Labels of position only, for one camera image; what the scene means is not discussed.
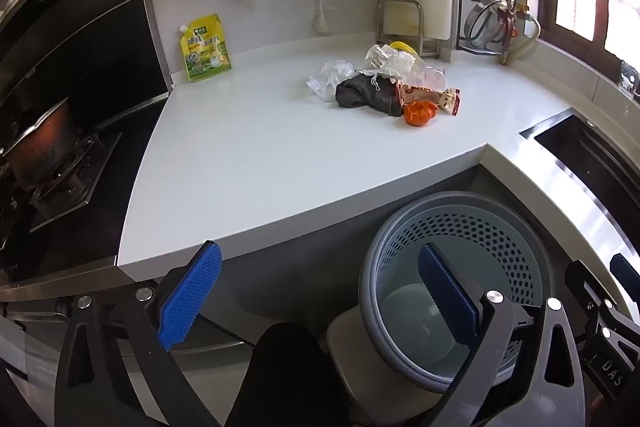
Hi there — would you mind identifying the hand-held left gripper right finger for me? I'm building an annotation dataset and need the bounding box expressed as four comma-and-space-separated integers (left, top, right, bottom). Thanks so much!
419, 243, 586, 427

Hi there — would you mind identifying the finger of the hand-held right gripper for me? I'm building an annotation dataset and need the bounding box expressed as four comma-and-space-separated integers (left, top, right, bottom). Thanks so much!
610, 253, 640, 295
565, 259, 625, 333

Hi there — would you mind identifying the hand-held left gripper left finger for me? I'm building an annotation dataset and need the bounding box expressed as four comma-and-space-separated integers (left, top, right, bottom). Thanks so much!
54, 239, 223, 427

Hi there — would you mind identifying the grey perforated waste basket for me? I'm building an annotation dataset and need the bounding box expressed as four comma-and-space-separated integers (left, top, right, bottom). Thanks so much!
359, 191, 556, 395

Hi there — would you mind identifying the brown white snack wrapper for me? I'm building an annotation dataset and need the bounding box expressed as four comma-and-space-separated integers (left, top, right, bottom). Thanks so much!
395, 84, 462, 118

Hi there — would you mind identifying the black bag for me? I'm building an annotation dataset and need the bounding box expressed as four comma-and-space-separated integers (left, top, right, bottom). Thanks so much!
335, 74, 406, 118

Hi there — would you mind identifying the clear plastic cup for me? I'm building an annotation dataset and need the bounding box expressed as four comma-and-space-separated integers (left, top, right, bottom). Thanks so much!
399, 56, 448, 94

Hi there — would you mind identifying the white paper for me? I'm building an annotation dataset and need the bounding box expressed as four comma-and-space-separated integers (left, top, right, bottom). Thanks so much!
360, 44, 417, 80

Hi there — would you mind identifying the clear plastic wrap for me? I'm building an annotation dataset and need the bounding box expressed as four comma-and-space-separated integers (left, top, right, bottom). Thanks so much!
306, 59, 357, 104

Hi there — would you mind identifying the black kitchen sink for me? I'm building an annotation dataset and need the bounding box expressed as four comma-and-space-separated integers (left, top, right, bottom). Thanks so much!
520, 109, 640, 260

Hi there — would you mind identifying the person's leg in black pants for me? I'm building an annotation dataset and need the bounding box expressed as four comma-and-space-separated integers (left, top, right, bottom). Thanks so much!
227, 322, 353, 427

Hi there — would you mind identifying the black gas stove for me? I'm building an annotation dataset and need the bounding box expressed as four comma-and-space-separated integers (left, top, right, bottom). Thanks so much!
0, 132, 125, 288

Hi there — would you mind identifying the dark frying pan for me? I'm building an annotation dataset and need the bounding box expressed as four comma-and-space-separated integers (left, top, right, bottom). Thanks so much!
0, 99, 85, 188

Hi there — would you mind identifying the yellow green spout pouch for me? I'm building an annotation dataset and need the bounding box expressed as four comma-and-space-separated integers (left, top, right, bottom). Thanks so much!
180, 13, 233, 83

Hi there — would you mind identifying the glass pot lid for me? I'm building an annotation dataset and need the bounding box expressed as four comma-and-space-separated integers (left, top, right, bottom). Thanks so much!
465, 0, 516, 50

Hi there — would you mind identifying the steel cutting board rack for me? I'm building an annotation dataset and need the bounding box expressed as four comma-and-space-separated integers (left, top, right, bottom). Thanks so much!
376, 0, 442, 58

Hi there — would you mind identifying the white blue bottle brush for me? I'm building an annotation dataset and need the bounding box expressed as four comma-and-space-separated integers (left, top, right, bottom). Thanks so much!
312, 0, 330, 34

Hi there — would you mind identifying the yellow gas hose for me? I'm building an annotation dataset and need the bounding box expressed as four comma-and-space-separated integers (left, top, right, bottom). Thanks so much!
500, 14, 543, 66

